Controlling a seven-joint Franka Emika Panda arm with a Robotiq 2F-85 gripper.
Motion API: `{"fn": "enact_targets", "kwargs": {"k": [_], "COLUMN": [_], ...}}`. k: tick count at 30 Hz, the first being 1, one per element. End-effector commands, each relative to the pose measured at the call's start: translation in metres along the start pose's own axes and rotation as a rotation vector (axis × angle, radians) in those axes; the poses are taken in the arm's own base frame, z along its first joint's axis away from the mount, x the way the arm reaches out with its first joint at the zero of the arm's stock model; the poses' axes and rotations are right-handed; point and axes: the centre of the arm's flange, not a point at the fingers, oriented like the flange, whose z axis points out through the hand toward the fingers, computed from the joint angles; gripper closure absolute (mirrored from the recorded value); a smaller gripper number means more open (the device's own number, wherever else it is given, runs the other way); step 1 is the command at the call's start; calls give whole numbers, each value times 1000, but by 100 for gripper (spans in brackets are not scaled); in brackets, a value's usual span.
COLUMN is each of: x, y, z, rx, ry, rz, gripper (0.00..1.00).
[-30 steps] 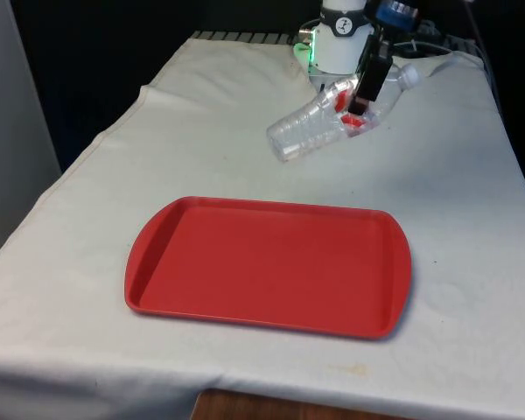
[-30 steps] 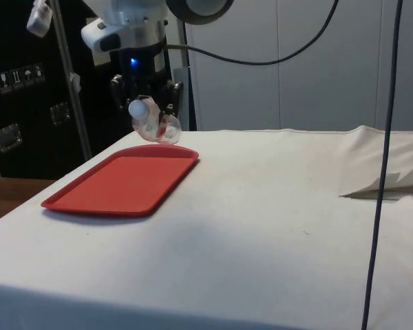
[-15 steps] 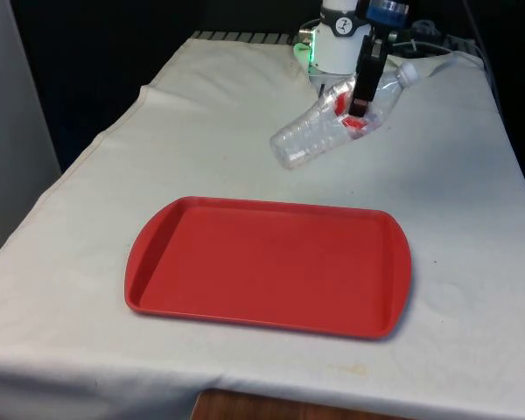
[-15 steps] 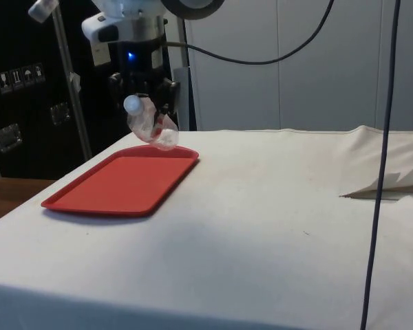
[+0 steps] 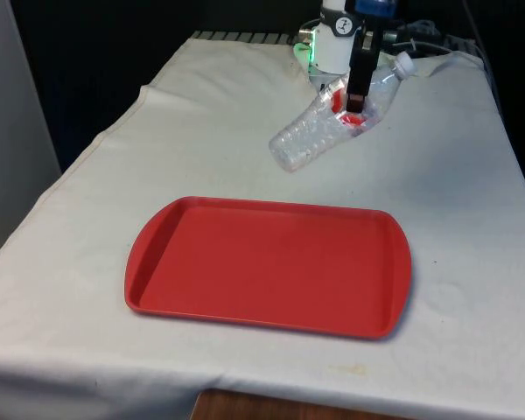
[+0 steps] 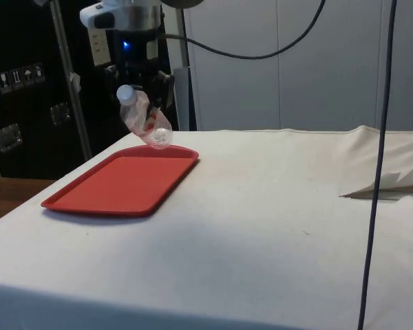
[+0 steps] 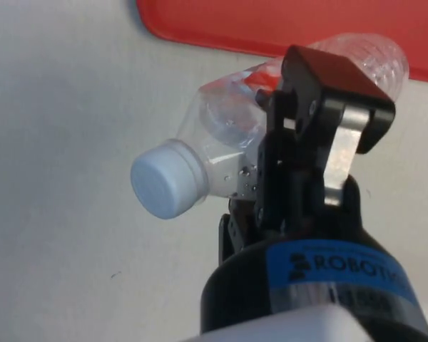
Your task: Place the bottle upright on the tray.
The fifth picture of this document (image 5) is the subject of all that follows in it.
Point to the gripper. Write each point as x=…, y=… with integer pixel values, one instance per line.
x=375, y=6

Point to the clear plastic bottle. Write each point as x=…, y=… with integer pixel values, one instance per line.
x=306, y=135

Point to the red tray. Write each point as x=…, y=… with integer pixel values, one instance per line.
x=267, y=267

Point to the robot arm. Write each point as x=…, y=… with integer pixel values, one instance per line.
x=332, y=48

